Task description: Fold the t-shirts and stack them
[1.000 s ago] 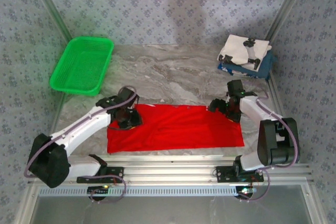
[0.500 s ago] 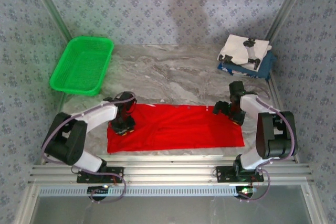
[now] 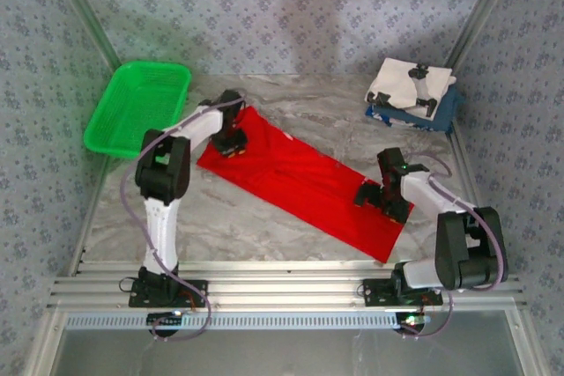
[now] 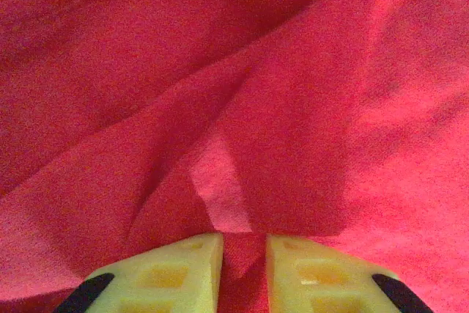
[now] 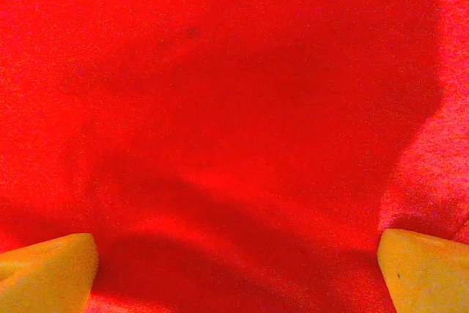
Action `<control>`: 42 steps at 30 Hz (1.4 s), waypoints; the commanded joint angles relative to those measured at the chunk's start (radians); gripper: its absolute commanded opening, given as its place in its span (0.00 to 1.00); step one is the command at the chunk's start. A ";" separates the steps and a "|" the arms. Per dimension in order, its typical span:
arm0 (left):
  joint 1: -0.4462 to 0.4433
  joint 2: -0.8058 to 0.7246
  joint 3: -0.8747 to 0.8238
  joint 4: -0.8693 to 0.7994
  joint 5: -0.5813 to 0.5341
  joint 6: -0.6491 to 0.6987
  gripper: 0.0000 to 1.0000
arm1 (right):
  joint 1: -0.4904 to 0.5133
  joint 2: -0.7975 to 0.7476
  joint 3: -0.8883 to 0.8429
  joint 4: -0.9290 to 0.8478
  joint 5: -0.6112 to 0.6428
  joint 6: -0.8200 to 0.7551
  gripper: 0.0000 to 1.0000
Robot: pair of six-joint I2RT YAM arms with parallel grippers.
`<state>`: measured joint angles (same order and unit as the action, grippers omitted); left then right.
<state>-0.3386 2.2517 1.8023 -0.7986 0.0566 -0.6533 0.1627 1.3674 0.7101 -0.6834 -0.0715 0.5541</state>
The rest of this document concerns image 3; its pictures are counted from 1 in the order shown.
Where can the red t-shirt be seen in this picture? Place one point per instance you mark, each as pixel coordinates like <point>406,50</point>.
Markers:
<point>308,182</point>

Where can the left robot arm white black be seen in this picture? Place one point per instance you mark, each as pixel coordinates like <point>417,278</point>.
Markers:
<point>161,226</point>

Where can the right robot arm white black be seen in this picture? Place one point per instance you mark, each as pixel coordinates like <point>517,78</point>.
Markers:
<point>423,189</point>

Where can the dark blue folded t-shirt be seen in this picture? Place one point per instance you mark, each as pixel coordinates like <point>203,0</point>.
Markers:
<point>445,112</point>

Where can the green plastic mesh basket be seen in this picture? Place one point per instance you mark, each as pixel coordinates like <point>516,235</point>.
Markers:
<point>132,103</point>

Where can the white folded t-shirt black print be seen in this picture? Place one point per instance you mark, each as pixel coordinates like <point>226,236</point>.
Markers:
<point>396,81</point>

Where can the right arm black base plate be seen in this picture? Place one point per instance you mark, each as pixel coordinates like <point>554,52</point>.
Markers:
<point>379,292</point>

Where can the aluminium mounting rail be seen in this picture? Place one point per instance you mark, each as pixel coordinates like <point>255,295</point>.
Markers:
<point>286,283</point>

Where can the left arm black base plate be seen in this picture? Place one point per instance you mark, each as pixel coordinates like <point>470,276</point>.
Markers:
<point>194,290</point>

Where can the aluminium frame post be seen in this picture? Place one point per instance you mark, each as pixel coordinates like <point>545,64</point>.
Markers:
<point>478,19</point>

